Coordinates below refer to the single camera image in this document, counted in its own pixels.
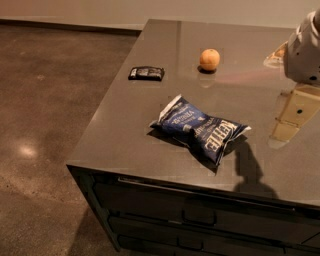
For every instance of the upper drawer front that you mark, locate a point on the upper drawer front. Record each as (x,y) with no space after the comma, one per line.
(172,205)

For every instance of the drawer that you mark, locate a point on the drawer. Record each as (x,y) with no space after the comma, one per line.
(172,205)
(164,240)

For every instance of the orange fruit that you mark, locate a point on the orange fruit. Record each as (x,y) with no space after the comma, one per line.
(209,59)

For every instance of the blue chip bag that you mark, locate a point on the blue chip bag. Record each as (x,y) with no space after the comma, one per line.
(197,130)

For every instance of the small black snack packet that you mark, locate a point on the small black snack packet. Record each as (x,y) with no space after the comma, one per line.
(146,73)

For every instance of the lower drawer front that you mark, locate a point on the lower drawer front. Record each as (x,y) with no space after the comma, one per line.
(164,240)

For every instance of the dark cabinet with drawers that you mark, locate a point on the dark cabinet with drawers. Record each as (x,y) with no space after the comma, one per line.
(120,146)

